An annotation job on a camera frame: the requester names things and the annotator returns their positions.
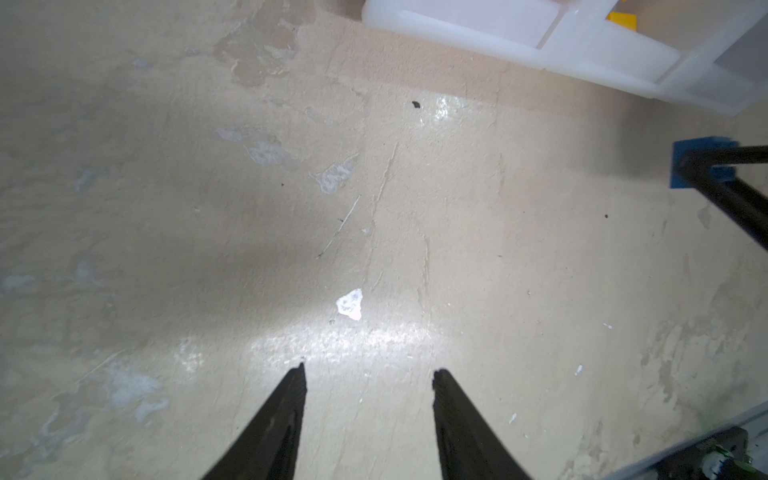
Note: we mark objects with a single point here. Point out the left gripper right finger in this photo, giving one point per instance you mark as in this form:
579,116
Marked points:
467,446

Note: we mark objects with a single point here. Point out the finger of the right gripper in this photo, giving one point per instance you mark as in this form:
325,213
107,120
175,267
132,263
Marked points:
712,172

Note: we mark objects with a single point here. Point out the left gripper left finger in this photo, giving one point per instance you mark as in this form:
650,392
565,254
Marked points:
267,448

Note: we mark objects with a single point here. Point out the small yellow lego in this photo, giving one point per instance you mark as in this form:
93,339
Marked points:
625,20

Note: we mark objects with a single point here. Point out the right white bin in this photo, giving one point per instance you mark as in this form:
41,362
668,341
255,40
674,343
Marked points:
726,73

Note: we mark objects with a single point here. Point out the white bin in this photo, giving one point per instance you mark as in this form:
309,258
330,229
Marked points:
513,31
726,73
585,45

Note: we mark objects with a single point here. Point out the middle white bin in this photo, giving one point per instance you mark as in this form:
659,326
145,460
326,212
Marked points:
585,45

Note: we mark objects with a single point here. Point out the left white bin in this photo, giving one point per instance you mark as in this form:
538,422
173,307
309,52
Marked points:
513,31

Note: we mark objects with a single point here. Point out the aluminium front rail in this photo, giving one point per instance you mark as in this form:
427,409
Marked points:
754,421

